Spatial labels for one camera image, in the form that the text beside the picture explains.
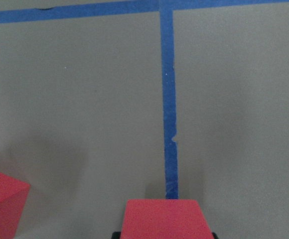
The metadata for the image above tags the blue tape line lengthwise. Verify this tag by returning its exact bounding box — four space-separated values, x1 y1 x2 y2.
159 1 179 199

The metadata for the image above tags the blue tape line crosswise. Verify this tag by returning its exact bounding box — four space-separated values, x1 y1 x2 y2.
0 0 283 24

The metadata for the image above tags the red block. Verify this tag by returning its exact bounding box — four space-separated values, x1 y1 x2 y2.
0 172 30 239
120 199 214 239

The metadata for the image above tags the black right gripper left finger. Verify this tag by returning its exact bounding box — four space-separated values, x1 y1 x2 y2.
111 232 121 239

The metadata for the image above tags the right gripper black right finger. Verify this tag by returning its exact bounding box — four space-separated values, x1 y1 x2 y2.
212 232 219 239

